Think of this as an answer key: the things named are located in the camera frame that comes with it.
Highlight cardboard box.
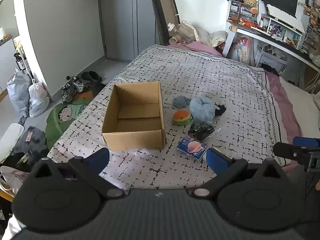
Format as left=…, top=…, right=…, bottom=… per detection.
left=101, top=81, right=167, bottom=153

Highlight black slipper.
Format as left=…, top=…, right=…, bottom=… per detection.
left=81, top=71, right=102, bottom=83

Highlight grey plastic bag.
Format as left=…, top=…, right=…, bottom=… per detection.
left=7, top=67, right=32, bottom=117

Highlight grey cabinet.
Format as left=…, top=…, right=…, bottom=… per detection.
left=0, top=37, right=18, bottom=93

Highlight green cartoon rug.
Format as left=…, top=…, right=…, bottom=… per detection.
left=45, top=90, right=94, bottom=150

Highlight small drawer organizer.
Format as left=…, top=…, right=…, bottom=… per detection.
left=228, top=0, right=258, bottom=22

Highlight dark item in clear bag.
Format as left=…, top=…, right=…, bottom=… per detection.
left=187, top=120, right=220, bottom=140

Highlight grey fluffy cloth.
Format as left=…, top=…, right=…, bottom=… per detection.
left=12, top=126, right=49, bottom=160

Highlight clear plastic jar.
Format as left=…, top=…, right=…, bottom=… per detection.
left=167, top=23, right=180, bottom=37

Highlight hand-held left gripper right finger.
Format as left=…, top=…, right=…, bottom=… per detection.
left=191, top=147, right=288, bottom=198

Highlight white desk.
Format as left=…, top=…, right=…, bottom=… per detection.
left=222, top=20, right=320, bottom=74

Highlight colourful bags under desk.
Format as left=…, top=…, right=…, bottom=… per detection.
left=230, top=37, right=253, bottom=63

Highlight light blue fluffy plush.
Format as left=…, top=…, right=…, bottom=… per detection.
left=189, top=97, right=218, bottom=123

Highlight white desk shelf riser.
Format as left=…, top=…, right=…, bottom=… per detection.
left=266, top=15, right=305, bottom=43

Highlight floral pillow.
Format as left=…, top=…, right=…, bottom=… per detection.
left=207, top=31, right=228, bottom=47

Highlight white plastic bag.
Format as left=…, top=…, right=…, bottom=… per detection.
left=28, top=79, right=50, bottom=117

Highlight cluttered wall shelf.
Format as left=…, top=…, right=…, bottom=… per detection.
left=304, top=0, right=320, bottom=55

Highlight orange and green plush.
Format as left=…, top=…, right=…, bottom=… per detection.
left=173, top=110, right=193, bottom=126

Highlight cream pillow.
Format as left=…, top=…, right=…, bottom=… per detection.
left=179, top=21, right=200, bottom=42

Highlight black framed board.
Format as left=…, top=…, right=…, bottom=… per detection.
left=151, top=0, right=181, bottom=46

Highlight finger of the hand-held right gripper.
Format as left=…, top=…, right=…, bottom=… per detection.
left=272, top=142, right=311, bottom=166
left=292, top=136, right=320, bottom=147

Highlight white tote bag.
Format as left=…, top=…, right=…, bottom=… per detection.
left=0, top=165, right=28, bottom=195

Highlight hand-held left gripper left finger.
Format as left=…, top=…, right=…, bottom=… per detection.
left=30, top=147, right=124, bottom=199

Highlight black scrunchie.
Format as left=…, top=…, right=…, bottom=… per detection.
left=214, top=104, right=227, bottom=117

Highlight white keyboard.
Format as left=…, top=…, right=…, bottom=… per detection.
left=266, top=4, right=305, bottom=32

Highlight grey door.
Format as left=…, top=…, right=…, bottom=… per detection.
left=97, top=0, right=163, bottom=62

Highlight black bottle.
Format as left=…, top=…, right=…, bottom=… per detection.
left=14, top=52, right=27, bottom=70

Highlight white rack under desk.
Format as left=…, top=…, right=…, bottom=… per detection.
left=255, top=42, right=288, bottom=73

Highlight grey knitted toy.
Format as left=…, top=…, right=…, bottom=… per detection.
left=172, top=95, right=192, bottom=108

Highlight blue and pink tissue pack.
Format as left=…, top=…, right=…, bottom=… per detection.
left=176, top=136, right=208, bottom=159

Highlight cream duvet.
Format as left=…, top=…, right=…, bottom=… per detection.
left=279, top=76, right=320, bottom=140

